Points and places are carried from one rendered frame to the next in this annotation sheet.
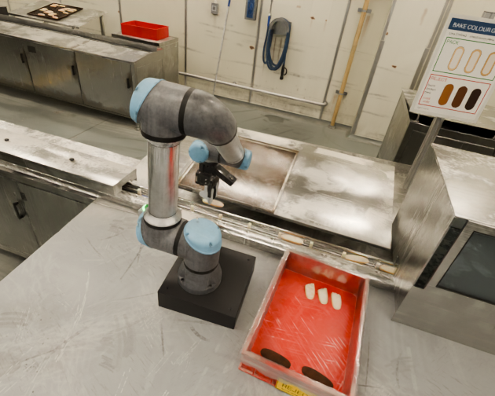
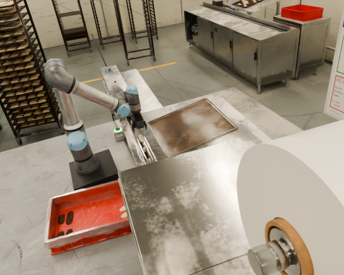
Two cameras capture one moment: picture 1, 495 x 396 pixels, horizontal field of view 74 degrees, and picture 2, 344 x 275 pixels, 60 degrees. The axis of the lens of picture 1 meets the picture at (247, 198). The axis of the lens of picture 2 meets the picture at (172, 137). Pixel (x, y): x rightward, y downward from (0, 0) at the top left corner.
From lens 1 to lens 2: 1.58 m
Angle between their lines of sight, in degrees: 50
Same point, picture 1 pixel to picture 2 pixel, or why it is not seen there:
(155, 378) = (37, 192)
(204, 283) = (77, 167)
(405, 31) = not seen: outside the picture
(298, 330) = (93, 216)
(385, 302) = not seen: hidden behind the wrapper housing
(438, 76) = (342, 78)
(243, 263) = (109, 172)
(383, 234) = not seen: hidden behind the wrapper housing
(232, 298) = (83, 181)
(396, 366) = (101, 267)
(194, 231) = (71, 136)
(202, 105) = (48, 72)
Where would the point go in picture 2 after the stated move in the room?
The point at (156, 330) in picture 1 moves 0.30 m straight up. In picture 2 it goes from (59, 179) to (43, 140)
